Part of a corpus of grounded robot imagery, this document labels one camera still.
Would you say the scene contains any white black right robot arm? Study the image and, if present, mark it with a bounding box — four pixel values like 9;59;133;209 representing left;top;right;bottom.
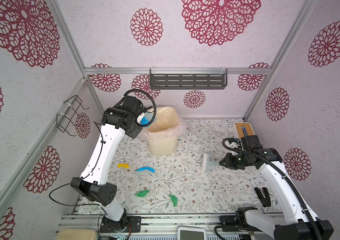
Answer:
214;135;334;240

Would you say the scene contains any dark grey wall shelf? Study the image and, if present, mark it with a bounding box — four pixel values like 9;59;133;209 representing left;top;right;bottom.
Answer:
149;69;227;90

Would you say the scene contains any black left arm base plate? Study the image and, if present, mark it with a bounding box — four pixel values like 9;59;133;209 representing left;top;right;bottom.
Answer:
100;216;142;233

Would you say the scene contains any white digital clock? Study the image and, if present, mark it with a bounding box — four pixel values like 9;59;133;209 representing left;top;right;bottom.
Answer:
177;226;207;240

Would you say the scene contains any cream trash bin with bag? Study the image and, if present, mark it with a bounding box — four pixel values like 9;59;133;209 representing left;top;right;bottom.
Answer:
139;107;187;156

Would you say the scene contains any pale blue plastic dustpan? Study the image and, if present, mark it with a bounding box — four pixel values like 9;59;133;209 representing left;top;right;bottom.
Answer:
138;110;154;128

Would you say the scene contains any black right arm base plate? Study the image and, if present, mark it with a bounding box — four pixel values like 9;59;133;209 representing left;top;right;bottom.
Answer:
219;215;246;232

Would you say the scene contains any cream sponge block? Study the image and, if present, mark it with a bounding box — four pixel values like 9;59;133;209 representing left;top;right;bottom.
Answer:
56;229;98;240

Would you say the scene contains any yellow paper scrap left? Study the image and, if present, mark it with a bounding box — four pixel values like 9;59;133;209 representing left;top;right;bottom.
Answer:
118;164;130;169

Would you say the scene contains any black brush holder stand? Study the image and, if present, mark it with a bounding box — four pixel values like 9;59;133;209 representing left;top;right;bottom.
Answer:
254;187;272;207

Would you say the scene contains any black wire wall rack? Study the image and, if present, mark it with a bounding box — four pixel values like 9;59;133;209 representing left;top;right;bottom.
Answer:
56;95;91;139

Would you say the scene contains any green paper scrap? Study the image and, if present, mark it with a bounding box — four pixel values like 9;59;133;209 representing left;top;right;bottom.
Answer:
169;194;178;207
135;190;150;198

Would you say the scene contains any white tissue box wooden lid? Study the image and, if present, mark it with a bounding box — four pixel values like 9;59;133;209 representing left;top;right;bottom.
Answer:
232;122;255;139

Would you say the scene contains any blue paper scrap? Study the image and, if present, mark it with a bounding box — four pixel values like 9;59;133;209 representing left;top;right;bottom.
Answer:
137;167;156;173
141;117;149;125

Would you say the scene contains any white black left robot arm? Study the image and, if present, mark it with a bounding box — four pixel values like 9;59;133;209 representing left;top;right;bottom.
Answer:
68;89;157;229

